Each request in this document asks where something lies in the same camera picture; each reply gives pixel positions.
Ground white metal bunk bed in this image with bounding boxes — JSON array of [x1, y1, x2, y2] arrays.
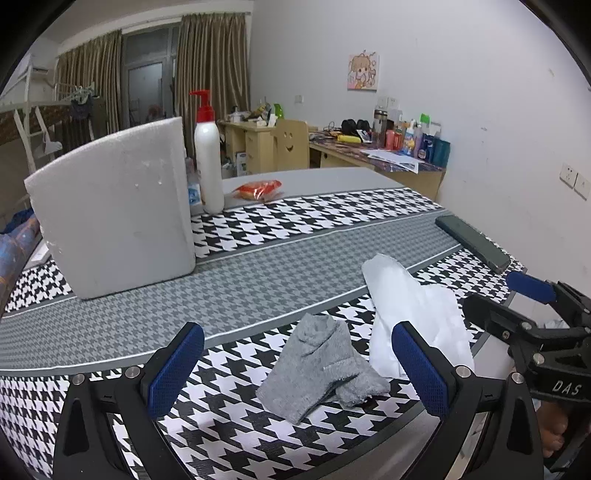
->
[[0, 52, 100, 176]]

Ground right hand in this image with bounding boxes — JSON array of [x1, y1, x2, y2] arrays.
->
[[536, 401, 568, 458]]

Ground black smartphone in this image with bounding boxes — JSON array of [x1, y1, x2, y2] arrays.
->
[[435, 215, 511, 274]]

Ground blue label water bottle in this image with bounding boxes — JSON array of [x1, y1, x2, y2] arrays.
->
[[185, 157, 202, 216]]

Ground white red pump bottle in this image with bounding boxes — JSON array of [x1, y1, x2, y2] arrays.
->
[[189, 90, 224, 215]]

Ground left brown curtain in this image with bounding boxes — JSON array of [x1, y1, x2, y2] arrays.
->
[[56, 30, 123, 134]]

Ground wall power socket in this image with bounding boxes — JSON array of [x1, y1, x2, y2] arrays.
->
[[559, 163, 591, 200]]

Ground brown striped curtain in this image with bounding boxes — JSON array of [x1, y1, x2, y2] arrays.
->
[[174, 13, 250, 158]]

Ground glass balcony door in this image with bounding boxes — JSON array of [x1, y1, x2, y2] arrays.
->
[[122, 23, 180, 128]]

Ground white styrofoam box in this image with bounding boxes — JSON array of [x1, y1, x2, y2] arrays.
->
[[24, 118, 195, 299]]

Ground far wooden desk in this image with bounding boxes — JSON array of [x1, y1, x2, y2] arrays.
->
[[218, 121, 276, 176]]

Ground wooden smiley chair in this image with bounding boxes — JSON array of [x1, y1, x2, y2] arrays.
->
[[273, 119, 310, 171]]

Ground grey sock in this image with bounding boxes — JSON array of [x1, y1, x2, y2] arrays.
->
[[256, 314, 391, 424]]

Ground anime wall picture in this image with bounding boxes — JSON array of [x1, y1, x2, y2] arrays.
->
[[348, 50, 380, 91]]

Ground blue plaid bedding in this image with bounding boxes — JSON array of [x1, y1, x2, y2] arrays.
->
[[0, 213, 41, 311]]

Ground houndstooth table runner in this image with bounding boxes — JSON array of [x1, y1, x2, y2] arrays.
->
[[1, 188, 513, 479]]

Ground red snack packet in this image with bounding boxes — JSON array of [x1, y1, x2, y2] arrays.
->
[[232, 180, 283, 201]]

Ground white tissue paper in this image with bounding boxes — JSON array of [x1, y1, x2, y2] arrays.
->
[[362, 254, 474, 380]]

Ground printed paper sheets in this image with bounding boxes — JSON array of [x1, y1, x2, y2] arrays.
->
[[361, 149, 420, 174]]

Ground cluttered wooden desk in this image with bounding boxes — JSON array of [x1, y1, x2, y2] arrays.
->
[[308, 132, 446, 200]]

